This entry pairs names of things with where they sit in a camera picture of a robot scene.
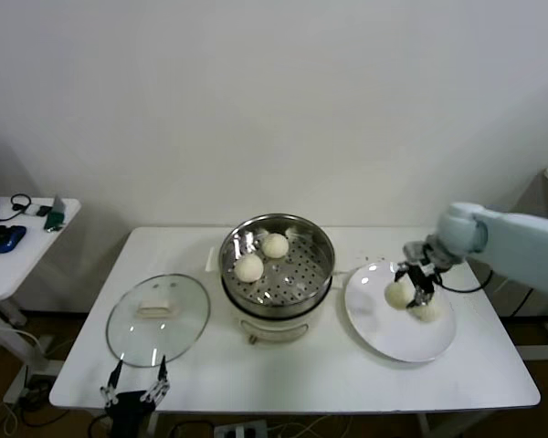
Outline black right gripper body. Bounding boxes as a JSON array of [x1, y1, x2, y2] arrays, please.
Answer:
[[407, 261, 443, 298]]

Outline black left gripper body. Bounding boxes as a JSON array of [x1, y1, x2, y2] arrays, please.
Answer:
[[103, 391, 156, 438]]

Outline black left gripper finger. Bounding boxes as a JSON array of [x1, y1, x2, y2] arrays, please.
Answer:
[[98, 358, 122, 408], [138, 355, 172, 405]]

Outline white steamed baozi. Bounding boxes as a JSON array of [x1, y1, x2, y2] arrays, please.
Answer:
[[413, 298, 444, 324], [260, 232, 290, 260], [234, 254, 265, 283], [383, 281, 415, 312]]

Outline round glass lid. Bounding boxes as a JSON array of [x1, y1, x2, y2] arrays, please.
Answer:
[[106, 273, 211, 369]]

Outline perforated steel steamer basket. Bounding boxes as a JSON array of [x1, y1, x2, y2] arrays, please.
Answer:
[[217, 213, 337, 317]]

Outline white oval plate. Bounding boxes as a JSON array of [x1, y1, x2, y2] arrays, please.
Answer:
[[344, 261, 458, 364]]

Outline white electric cooker pot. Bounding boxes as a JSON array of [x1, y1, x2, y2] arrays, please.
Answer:
[[206, 245, 350, 347]]

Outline white side table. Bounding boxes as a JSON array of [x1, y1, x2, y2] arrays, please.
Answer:
[[0, 196, 82, 407]]

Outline green and grey gadget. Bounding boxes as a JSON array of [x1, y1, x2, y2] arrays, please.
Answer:
[[43, 194, 69, 235]]

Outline blue computer mouse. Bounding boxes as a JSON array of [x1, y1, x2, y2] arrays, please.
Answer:
[[0, 225, 28, 255]]

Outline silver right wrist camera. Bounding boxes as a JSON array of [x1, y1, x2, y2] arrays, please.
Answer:
[[402, 242, 428, 262]]

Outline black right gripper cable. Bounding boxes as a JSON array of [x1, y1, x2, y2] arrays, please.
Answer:
[[436, 267, 494, 294]]

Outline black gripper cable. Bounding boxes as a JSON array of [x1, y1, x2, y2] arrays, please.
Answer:
[[88, 412, 111, 438], [436, 267, 494, 294]]

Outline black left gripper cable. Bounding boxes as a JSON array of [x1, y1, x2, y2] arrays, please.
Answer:
[[88, 412, 111, 438]]

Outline black cable with adapter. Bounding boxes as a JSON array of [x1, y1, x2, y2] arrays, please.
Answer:
[[509, 287, 536, 318]]

